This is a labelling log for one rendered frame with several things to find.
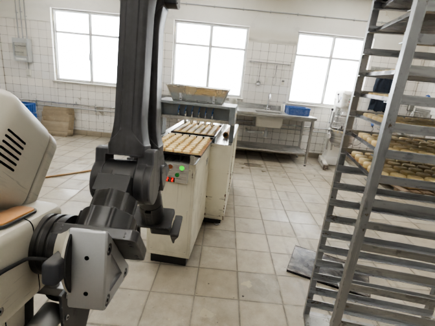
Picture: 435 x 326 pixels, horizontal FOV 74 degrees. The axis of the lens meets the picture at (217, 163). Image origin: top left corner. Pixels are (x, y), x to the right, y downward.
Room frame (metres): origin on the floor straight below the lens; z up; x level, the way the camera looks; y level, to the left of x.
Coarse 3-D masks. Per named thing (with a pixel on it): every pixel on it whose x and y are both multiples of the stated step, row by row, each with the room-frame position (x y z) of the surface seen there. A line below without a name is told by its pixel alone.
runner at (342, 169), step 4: (340, 168) 1.37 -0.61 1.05; (344, 168) 1.37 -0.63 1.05; (348, 168) 1.36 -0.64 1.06; (352, 168) 1.36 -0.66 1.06; (356, 168) 1.36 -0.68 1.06; (340, 172) 1.34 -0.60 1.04; (344, 172) 1.34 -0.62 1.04; (348, 172) 1.35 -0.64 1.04; (352, 172) 1.36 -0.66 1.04; (356, 172) 1.36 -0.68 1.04; (360, 172) 1.35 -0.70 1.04
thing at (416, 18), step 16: (416, 0) 0.94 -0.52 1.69; (416, 16) 0.93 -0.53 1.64; (416, 32) 0.93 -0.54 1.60; (400, 64) 0.93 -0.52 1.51; (400, 80) 0.93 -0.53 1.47; (400, 96) 0.92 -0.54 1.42; (384, 128) 0.93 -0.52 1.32; (384, 144) 0.93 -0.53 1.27; (384, 160) 0.92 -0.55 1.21; (368, 176) 0.95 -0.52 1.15; (368, 192) 0.93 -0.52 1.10; (368, 208) 0.93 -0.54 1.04; (352, 240) 0.95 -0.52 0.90; (352, 256) 0.93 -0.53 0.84; (352, 272) 0.92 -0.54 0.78; (336, 304) 0.94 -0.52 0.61; (336, 320) 0.93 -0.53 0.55
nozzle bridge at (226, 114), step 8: (168, 104) 2.68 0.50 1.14; (176, 104) 2.67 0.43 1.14; (184, 104) 2.58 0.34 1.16; (192, 104) 2.57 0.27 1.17; (200, 104) 2.57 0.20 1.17; (208, 104) 2.59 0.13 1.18; (224, 104) 2.73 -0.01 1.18; (232, 104) 2.82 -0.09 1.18; (168, 112) 2.68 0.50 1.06; (176, 112) 2.67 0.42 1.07; (200, 112) 2.65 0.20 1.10; (208, 112) 2.64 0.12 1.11; (216, 112) 2.64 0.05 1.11; (224, 112) 2.63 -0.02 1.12; (232, 112) 2.54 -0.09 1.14; (200, 120) 2.60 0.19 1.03; (208, 120) 2.59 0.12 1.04; (216, 120) 2.59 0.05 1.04; (224, 120) 2.61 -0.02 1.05; (232, 120) 2.54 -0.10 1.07; (232, 128) 2.64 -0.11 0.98; (232, 136) 2.64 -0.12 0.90
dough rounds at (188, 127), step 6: (180, 126) 2.79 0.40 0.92; (186, 126) 2.93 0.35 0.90; (192, 126) 2.88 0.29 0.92; (198, 126) 2.92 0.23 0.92; (204, 126) 2.93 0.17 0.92; (210, 126) 2.96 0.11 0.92; (216, 126) 3.01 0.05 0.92; (186, 132) 2.64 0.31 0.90; (192, 132) 2.59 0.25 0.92; (198, 132) 2.59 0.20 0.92; (204, 132) 2.62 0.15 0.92; (210, 132) 2.65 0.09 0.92; (216, 132) 2.78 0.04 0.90
